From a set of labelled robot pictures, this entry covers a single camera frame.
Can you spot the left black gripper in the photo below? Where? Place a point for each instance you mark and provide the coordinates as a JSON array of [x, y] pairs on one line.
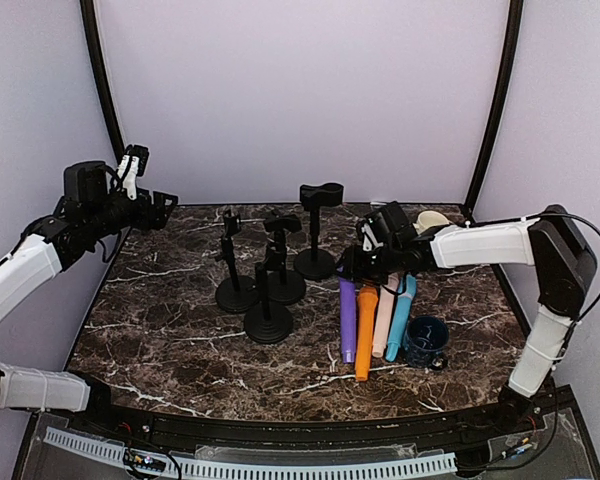
[[159, 216]]

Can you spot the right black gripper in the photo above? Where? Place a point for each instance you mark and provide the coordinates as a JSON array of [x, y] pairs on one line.
[[353, 267]]

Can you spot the pink microphone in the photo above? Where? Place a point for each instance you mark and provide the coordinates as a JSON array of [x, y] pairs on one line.
[[384, 316]]

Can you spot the orange microphone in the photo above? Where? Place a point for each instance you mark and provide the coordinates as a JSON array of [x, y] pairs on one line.
[[367, 303]]

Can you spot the purple microphone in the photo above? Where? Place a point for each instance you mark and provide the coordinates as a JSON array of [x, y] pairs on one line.
[[348, 320]]

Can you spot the blue microphone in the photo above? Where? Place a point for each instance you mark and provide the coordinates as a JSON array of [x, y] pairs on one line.
[[403, 303]]

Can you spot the black stand of purple microphone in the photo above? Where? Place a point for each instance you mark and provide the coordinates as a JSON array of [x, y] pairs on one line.
[[315, 263]]

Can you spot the black stand of orange microphone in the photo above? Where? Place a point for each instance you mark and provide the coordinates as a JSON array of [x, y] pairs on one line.
[[285, 286]]

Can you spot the black stand of pink microphone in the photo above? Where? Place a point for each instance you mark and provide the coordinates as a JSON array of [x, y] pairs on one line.
[[267, 322]]

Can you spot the black stand of blue microphone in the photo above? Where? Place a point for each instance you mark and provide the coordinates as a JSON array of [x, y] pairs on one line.
[[236, 293]]

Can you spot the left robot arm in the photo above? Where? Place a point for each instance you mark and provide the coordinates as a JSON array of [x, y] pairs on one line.
[[98, 201]]

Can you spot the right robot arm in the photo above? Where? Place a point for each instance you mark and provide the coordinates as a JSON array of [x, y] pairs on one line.
[[549, 241]]

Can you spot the white ribbed mug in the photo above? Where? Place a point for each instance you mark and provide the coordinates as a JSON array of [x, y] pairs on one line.
[[428, 219]]

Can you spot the dark blue mug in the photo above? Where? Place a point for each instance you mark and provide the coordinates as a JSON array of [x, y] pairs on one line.
[[424, 342]]

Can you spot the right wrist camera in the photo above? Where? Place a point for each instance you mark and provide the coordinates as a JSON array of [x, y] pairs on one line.
[[370, 231]]

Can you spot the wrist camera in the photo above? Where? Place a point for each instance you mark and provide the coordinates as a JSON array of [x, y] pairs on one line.
[[132, 165], [370, 231]]

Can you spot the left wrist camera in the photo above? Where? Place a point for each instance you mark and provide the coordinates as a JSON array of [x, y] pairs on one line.
[[132, 165]]

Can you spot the black front rail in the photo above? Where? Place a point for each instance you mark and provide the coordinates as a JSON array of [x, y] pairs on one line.
[[464, 429]]

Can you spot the left black frame post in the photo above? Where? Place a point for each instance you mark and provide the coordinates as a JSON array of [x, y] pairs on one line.
[[100, 77]]

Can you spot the black frame post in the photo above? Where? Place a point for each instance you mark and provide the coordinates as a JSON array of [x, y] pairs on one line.
[[100, 77], [504, 74]]

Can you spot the right black frame post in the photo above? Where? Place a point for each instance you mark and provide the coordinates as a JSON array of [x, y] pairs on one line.
[[504, 74]]

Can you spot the white slotted cable duct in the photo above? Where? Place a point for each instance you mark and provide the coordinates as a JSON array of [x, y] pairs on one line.
[[153, 465]]

